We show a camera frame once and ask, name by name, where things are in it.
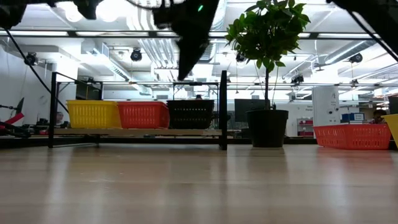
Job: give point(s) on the white column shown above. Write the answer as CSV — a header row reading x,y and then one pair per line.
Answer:
x,y
325,105

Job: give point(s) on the blue storage bin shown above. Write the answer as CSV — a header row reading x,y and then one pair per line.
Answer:
x,y
353,117

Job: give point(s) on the black background rig frame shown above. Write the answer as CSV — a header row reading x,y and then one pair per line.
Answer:
x,y
196,83

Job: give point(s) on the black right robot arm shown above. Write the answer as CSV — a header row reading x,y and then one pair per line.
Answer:
x,y
382,18

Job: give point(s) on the black ceiling spotlight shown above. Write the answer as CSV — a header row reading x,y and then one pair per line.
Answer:
x,y
30,58
297,79
136,55
356,58

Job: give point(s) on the black plant pot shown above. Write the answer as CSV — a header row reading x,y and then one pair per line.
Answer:
x,y
266,129

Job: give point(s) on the red and black equipment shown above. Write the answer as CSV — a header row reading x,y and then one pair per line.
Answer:
x,y
12,119

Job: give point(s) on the rack with red bins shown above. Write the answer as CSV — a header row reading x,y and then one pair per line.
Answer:
x,y
305,127

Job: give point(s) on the red plastic basket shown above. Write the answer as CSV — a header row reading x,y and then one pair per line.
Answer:
x,y
143,103
143,118
351,137

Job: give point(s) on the black monitor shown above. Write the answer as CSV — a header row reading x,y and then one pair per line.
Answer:
x,y
245,110

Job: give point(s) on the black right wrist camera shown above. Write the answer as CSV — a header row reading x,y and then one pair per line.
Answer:
x,y
166,18

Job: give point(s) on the black aluminium table frame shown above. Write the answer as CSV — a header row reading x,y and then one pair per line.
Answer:
x,y
140,140

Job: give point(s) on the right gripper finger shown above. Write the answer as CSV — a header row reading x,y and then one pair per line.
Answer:
x,y
184,56
197,53

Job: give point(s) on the person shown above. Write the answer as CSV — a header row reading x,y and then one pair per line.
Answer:
x,y
59,117
198,97
378,115

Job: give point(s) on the black shelf end post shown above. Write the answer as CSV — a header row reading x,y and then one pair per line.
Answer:
x,y
223,93

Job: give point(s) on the green leafy plant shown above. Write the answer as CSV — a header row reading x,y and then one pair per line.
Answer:
x,y
264,37

